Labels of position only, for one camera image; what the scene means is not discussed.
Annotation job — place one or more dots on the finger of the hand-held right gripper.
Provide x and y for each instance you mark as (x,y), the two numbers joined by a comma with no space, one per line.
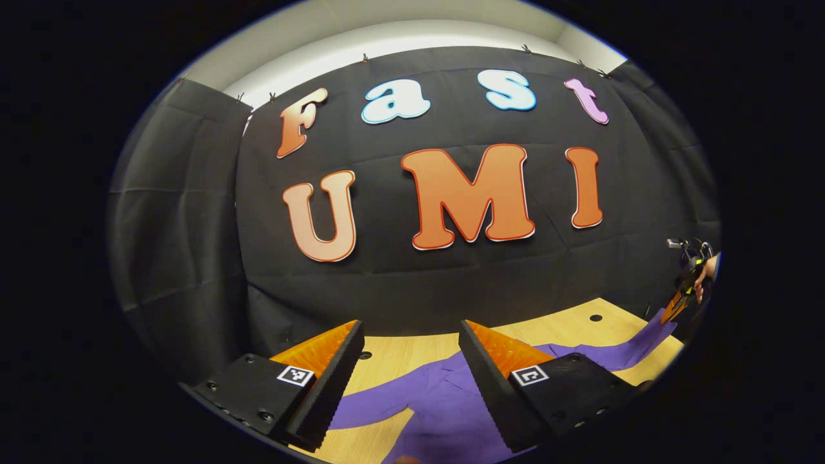
(675,308)

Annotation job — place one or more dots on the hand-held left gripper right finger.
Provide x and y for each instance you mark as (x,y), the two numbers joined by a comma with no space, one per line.
(490,386)

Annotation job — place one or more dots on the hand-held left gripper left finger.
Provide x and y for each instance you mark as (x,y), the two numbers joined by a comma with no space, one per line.
(332,386)

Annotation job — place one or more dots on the purple knitted sweater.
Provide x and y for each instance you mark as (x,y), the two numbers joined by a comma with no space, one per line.
(445,412)

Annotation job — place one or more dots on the row of small backdrop clips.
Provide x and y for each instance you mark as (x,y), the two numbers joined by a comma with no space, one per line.
(365,58)

